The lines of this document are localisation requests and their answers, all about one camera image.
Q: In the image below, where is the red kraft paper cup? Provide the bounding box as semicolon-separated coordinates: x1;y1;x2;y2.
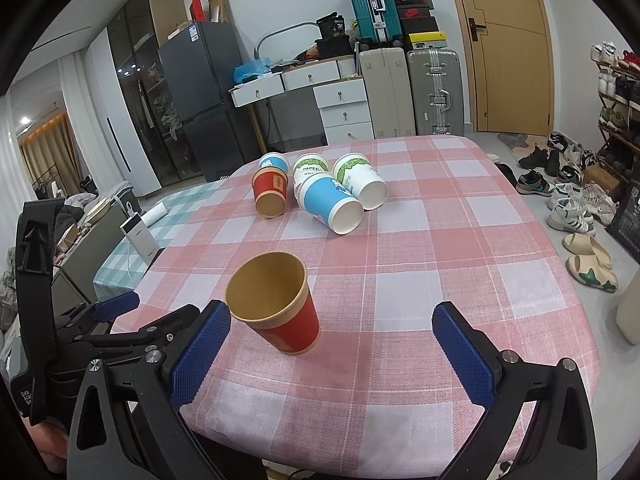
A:
224;252;320;356

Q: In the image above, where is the red kraft cup lying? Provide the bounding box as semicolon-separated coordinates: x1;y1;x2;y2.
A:
252;166;288;219

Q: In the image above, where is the blue white cup far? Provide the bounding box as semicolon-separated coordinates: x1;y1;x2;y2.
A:
258;152;288;174

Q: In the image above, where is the blue white cup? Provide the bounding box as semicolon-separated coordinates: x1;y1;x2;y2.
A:
298;172;363;235
258;152;288;174

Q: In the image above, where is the blue white cup near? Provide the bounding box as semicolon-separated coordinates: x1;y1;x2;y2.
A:
298;172;363;235

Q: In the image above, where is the white green cup left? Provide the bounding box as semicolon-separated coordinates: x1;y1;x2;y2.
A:
293;153;329;194

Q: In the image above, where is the white green cup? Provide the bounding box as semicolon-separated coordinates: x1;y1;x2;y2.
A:
293;153;329;194
333;153;388;210

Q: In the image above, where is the white green cup right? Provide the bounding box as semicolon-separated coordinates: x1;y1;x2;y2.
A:
333;153;388;210

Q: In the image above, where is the left hand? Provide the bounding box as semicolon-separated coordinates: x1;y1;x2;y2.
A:
23;418;68;474

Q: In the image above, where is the white power bank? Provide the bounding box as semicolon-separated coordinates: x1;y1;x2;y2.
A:
119;212;160;266

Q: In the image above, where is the pink plaid tablecloth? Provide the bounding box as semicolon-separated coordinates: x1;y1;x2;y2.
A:
115;136;600;478

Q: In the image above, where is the black refrigerator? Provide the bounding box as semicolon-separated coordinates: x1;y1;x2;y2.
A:
158;21;262;182

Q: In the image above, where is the white drawer desk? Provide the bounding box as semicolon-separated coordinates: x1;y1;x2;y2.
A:
229;54;374;144

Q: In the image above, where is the beige suitcase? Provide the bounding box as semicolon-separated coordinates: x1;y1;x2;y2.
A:
359;48;416;139

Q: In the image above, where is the shoe rack with shoes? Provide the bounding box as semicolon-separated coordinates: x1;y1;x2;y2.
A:
589;41;639;182

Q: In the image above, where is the silver suitcase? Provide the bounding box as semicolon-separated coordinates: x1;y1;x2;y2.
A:
407;49;464;136

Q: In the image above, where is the teal suitcase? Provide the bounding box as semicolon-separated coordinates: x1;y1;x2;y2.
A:
350;0;402;48

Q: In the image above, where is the wooden door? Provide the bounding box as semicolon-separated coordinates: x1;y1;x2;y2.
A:
454;0;554;136

